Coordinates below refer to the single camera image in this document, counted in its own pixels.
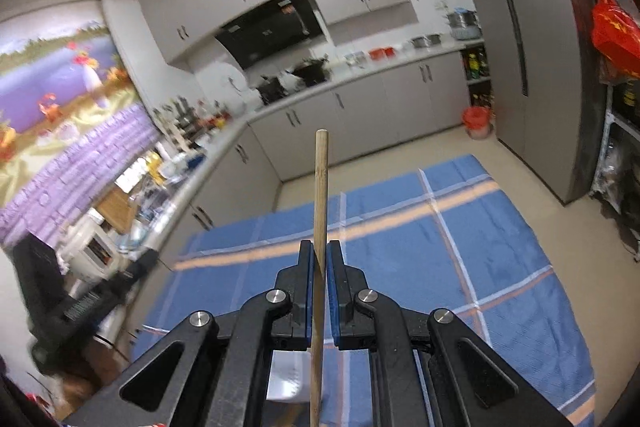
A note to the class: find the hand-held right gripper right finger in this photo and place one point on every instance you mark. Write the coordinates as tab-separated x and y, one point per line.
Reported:
334	307

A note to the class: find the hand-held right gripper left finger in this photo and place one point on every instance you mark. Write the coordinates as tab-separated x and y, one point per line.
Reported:
306	307

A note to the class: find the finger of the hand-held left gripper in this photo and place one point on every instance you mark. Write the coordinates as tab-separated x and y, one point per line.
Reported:
142	264

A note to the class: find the white utensil holder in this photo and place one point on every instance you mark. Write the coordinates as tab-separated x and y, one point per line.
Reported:
289	377

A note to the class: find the wooden chopstick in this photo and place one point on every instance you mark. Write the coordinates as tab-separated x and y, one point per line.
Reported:
321	187

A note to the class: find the small white oven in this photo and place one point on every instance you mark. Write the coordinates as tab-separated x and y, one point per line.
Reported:
92	247

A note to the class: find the wooden cutting board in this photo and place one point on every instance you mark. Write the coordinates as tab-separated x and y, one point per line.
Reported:
117	212

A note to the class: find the blue plaid tablecloth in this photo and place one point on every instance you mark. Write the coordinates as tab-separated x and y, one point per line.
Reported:
450	257

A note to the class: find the knife rack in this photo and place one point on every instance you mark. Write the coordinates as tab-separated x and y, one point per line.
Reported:
182	124

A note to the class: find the grey lower kitchen cabinets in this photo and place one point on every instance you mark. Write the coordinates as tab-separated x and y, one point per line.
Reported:
380	102

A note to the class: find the red bucket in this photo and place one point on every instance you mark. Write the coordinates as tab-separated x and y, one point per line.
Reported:
476	122

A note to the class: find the black wok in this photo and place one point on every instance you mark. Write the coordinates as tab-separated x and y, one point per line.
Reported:
311	69

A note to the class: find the red food container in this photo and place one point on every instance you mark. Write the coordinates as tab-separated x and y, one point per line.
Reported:
381	53

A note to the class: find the black range hood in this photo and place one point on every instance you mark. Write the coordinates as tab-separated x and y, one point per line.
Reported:
272	29

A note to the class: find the shelf of sauce bottles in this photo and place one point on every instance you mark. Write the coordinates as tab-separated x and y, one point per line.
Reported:
477	64

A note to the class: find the stacked steel pots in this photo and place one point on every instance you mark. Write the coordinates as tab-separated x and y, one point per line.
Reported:
464	24

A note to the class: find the grey refrigerator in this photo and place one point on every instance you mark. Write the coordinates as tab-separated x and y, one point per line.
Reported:
530	57

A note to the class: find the metal storage rack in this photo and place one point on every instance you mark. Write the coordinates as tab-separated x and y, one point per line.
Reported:
617	147

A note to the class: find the red plastic bag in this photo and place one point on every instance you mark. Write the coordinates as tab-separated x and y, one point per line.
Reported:
615	32

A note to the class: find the lavender field wall poster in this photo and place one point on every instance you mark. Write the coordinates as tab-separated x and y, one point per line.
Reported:
60	122

